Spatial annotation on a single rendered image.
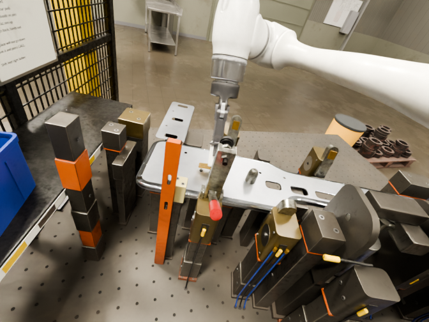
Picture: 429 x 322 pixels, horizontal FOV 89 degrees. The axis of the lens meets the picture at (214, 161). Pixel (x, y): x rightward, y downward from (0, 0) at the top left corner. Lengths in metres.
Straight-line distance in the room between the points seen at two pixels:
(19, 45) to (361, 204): 0.87
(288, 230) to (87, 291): 0.59
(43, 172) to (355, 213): 0.68
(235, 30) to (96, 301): 0.79
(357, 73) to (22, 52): 0.77
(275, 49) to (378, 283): 0.57
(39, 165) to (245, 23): 0.58
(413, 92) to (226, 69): 0.35
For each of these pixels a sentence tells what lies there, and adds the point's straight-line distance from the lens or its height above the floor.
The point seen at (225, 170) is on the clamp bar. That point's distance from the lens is 0.44.
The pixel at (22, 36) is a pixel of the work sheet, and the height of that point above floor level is 1.23.
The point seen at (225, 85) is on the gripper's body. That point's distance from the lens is 0.58.
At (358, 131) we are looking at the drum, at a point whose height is 0.55.
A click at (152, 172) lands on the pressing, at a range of 0.64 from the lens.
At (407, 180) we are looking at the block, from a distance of 1.12.
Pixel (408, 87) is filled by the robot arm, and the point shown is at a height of 1.39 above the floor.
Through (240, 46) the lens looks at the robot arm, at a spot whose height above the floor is 1.34.
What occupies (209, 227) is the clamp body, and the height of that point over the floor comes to 1.01.
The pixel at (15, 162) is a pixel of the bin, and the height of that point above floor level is 1.12.
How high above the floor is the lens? 1.45
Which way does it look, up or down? 39 degrees down
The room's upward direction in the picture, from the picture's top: 16 degrees clockwise
